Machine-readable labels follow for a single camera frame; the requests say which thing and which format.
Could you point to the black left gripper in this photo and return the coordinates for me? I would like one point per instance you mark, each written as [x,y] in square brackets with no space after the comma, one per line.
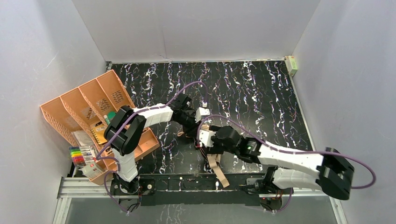
[192,124]

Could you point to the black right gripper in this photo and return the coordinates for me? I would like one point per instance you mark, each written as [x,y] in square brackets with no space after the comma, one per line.
[211,148]

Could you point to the beige and black folding umbrella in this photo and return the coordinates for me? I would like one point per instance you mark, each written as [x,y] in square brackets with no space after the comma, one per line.
[212,161]

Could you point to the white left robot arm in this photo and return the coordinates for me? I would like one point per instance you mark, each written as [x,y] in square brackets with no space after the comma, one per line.
[124,133]

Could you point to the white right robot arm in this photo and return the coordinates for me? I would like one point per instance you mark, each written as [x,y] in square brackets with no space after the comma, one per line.
[326,171]

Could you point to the green eraser block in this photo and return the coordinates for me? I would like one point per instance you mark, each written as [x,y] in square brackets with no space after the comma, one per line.
[111,115]

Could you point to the glue stick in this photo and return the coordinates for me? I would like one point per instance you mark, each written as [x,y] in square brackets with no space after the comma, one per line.
[107,120]

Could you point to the yellow spiral notebook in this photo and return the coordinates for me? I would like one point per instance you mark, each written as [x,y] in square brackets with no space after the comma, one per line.
[98,133]

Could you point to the white green box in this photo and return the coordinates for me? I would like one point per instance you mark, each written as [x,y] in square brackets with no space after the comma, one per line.
[291,65]

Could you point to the orange plastic desk organizer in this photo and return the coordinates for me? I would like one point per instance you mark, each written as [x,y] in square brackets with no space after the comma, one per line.
[80,109]

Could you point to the small white red box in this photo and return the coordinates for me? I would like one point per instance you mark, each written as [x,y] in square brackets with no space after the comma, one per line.
[92,170]

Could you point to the coloured marker set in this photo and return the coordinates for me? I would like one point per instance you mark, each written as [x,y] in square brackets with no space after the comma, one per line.
[83,155]

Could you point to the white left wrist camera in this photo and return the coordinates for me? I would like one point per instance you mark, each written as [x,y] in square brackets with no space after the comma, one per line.
[202,112]

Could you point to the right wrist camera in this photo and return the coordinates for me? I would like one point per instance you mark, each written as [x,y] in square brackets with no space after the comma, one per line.
[205,138]

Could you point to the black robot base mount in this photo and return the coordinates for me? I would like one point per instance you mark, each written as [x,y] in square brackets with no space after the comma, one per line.
[250,189]

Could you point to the aluminium frame rail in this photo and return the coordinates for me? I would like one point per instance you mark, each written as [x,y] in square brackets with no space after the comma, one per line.
[82,202]

